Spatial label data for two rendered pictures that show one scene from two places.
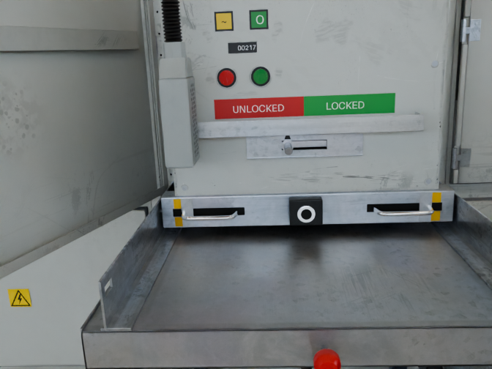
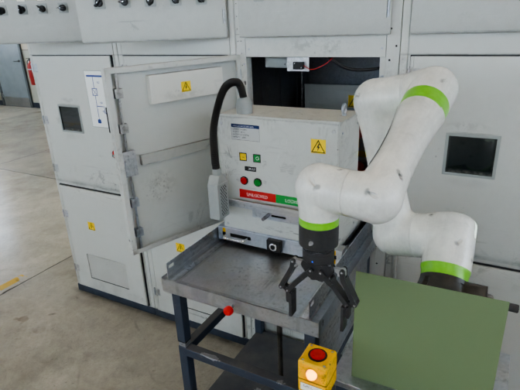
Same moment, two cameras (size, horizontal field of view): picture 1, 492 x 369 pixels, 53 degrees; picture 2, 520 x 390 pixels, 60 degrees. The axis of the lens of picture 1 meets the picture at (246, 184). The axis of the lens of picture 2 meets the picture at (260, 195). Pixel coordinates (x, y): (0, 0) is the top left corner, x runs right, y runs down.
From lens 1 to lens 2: 1.09 m
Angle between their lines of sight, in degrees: 26
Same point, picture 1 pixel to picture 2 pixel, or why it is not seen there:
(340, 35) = (290, 170)
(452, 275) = (306, 292)
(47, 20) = (180, 141)
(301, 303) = (236, 287)
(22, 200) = (164, 217)
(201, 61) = (234, 171)
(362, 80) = not seen: hidden behind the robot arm
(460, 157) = not seen: hidden behind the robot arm
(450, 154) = not seen: hidden behind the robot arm
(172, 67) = (213, 179)
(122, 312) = (177, 274)
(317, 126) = (275, 210)
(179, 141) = (214, 209)
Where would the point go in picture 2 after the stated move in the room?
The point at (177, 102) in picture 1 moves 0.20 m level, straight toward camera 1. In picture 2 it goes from (213, 194) to (190, 215)
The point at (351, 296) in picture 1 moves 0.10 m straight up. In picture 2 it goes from (256, 289) to (254, 265)
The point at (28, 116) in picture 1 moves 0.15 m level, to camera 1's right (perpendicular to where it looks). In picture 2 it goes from (169, 183) to (199, 187)
